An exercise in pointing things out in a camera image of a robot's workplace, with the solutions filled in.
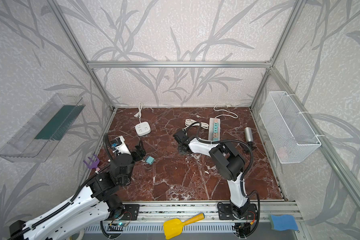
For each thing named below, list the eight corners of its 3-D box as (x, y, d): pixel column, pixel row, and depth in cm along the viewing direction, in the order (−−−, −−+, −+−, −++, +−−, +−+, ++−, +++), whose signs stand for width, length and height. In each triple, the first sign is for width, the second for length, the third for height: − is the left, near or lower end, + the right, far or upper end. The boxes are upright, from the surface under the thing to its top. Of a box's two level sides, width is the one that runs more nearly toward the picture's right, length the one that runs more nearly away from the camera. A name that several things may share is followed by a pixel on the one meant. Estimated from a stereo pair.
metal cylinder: (245, 142, 103) (247, 139, 100) (243, 129, 110) (245, 126, 107) (251, 142, 103) (253, 139, 100) (249, 130, 110) (251, 127, 107)
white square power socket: (138, 137, 105) (137, 135, 103) (135, 127, 111) (134, 125, 108) (152, 132, 108) (151, 130, 105) (148, 123, 113) (147, 120, 111)
